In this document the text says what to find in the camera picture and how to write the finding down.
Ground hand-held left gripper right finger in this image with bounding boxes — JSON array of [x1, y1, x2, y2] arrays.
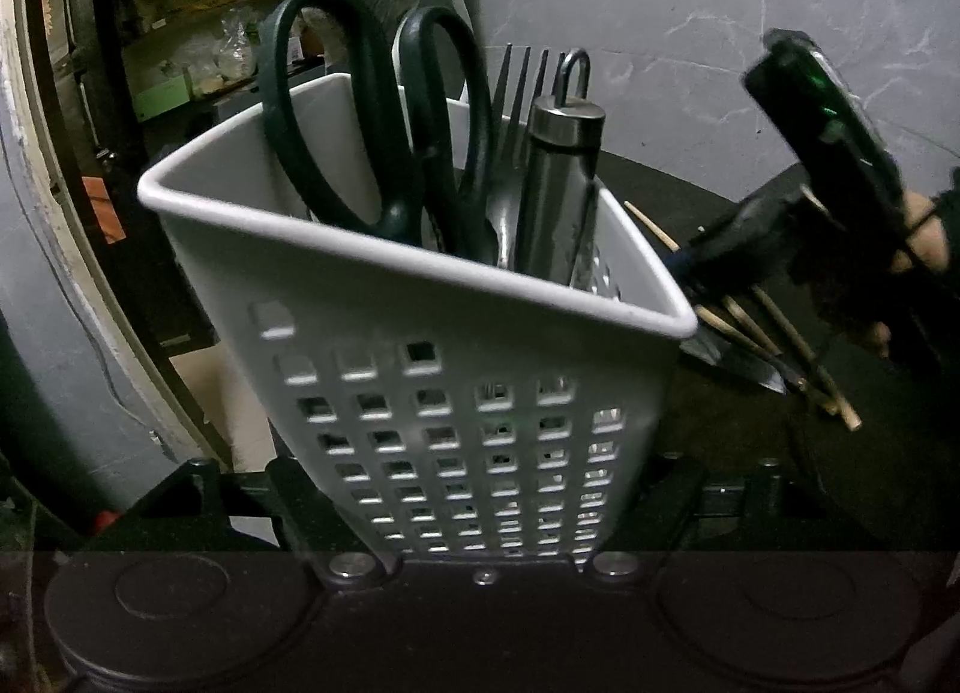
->
[[581, 451, 878, 578]]

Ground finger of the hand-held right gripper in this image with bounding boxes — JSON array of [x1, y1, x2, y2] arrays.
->
[[670, 209, 758, 293]]

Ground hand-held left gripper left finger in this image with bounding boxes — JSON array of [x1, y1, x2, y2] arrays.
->
[[97, 454, 385, 589]]

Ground plain wooden chopstick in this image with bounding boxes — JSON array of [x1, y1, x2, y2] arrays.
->
[[721, 294, 782, 358], [625, 200, 681, 251]]

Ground kitchen knife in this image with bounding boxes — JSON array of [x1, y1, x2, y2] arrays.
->
[[679, 329, 790, 395]]

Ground steel cylindrical handle utensil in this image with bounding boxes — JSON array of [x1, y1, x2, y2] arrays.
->
[[514, 48, 607, 287]]

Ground metal fork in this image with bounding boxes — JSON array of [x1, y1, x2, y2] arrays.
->
[[486, 42, 571, 266]]

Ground white perforated plastic basket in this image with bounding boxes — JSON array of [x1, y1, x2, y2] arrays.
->
[[137, 72, 700, 574]]

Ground dark green scissors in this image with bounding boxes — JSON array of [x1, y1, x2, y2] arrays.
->
[[257, 0, 497, 266]]

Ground person's right hand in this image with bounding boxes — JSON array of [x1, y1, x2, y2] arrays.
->
[[859, 189, 955, 358]]

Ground orange printed poster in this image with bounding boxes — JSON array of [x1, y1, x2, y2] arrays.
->
[[81, 175, 126, 245]]

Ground green box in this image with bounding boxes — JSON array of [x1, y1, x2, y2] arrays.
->
[[135, 74, 192, 120]]

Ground dark wooden door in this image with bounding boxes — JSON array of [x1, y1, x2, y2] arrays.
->
[[26, 0, 218, 349]]

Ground clear bag of food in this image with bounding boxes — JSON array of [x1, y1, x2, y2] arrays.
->
[[217, 18, 260, 83]]

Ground wooden storage shelf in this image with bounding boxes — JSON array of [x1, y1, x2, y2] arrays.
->
[[112, 0, 316, 124]]

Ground beige door frame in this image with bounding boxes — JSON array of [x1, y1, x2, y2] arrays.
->
[[4, 0, 226, 469]]

